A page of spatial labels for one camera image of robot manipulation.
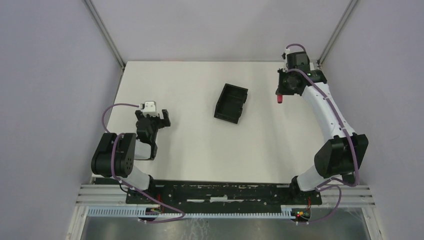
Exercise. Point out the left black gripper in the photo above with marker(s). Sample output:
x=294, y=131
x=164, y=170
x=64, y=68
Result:
x=153, y=120

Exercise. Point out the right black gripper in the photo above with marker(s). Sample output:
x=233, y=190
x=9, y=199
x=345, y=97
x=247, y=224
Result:
x=284, y=87

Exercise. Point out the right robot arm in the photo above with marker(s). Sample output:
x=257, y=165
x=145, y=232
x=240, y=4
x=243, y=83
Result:
x=311, y=179

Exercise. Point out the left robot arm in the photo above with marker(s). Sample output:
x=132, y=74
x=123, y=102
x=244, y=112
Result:
x=115, y=158

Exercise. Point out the black plastic bin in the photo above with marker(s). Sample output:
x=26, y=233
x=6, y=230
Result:
x=229, y=106

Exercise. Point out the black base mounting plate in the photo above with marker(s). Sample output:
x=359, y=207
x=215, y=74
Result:
x=214, y=197

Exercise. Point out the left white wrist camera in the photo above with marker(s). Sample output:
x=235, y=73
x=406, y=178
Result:
x=149, y=109

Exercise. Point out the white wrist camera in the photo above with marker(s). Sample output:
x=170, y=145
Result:
x=149, y=109
x=285, y=53

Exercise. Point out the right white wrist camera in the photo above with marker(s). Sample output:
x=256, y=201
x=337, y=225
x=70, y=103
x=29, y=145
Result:
x=285, y=53

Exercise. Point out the aluminium front rail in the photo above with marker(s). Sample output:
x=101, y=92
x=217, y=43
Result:
x=111, y=195

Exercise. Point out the right aluminium corner post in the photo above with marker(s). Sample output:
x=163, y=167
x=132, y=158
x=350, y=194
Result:
x=352, y=4

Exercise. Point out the aluminium corner post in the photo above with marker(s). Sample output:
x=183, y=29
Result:
x=104, y=32
x=352, y=4

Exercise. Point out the white slotted cable duct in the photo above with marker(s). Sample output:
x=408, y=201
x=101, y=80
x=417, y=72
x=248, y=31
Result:
x=143, y=212

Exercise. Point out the left aluminium corner post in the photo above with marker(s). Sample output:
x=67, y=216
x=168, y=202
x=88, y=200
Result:
x=104, y=32

